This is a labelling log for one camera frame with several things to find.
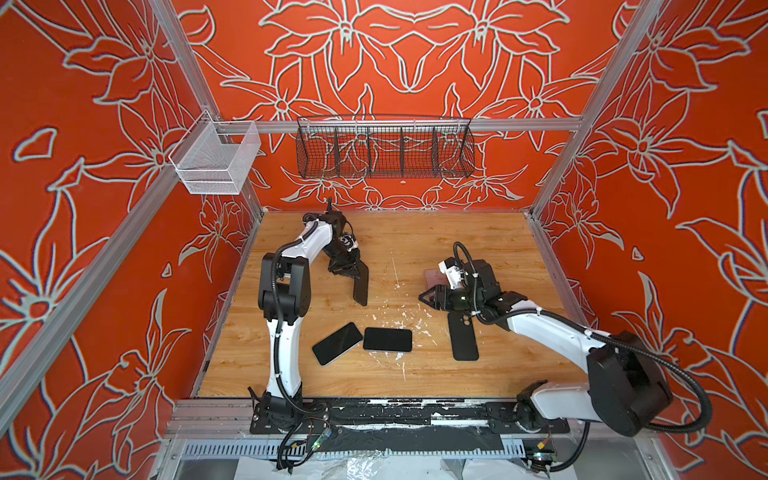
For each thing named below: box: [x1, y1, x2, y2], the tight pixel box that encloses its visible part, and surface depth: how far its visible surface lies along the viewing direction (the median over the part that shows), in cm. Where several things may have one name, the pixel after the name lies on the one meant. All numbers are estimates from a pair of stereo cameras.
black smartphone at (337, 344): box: [312, 322, 363, 366], surface depth 87 cm
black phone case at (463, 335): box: [448, 311, 479, 361], surface depth 88 cm
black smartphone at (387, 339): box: [363, 327, 412, 352], surface depth 87 cm
